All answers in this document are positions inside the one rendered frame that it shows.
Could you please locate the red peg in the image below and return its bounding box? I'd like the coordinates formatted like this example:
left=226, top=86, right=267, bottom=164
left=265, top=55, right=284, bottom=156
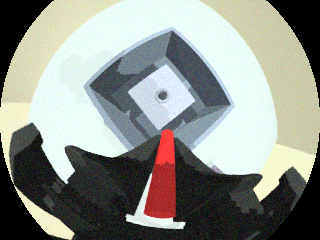
left=144, top=129, right=176, bottom=219

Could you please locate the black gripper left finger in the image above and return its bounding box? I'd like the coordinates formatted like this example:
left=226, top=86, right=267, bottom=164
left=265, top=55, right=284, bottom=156
left=64, top=135, right=161, bottom=216

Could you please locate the white square plate with hole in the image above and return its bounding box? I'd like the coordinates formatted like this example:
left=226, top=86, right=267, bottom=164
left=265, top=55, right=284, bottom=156
left=128, top=64, right=195, bottom=131

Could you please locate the light blue open box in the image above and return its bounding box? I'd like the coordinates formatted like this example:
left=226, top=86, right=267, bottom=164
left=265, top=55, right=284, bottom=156
left=83, top=27, right=235, bottom=151

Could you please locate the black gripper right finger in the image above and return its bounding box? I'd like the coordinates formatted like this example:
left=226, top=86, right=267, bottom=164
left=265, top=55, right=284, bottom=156
left=173, top=137, right=263, bottom=223

